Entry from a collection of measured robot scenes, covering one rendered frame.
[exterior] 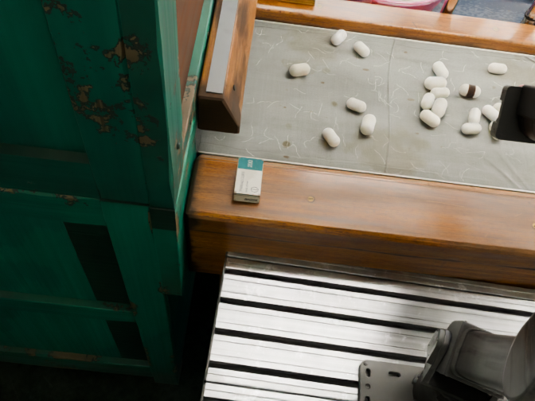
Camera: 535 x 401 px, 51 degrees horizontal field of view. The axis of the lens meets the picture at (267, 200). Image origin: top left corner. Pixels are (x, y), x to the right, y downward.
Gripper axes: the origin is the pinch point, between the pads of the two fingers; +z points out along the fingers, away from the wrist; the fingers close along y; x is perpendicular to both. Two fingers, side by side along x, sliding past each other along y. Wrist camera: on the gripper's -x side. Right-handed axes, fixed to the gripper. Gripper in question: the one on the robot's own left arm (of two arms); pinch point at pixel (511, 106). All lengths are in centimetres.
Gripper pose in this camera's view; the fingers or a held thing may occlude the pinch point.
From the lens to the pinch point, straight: 84.7
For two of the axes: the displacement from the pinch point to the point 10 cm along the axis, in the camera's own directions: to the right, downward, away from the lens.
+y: -9.9, -1.2, -0.4
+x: -1.2, 9.4, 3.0
